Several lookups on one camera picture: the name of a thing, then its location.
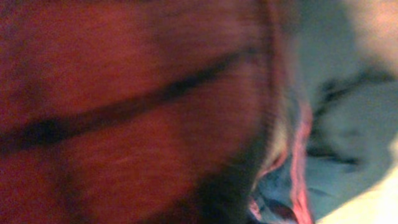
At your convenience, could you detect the red black plaid shirt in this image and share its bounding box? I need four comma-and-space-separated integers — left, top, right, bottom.
0, 0, 315, 224

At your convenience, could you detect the clear plastic storage bin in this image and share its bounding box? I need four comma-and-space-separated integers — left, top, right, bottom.
248, 0, 397, 223

